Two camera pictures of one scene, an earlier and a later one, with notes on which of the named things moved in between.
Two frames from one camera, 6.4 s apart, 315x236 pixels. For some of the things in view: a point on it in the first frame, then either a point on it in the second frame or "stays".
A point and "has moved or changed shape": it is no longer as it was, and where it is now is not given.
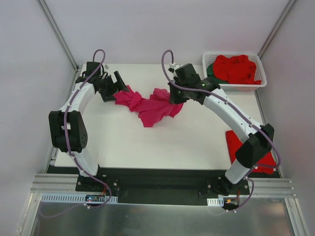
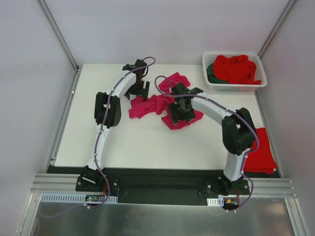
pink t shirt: (151, 109) has moved or changed shape
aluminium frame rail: (259, 187) stays
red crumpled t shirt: (236, 70) stays
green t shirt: (210, 72) stays
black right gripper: (176, 93) to (181, 114)
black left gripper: (112, 86) to (139, 88)
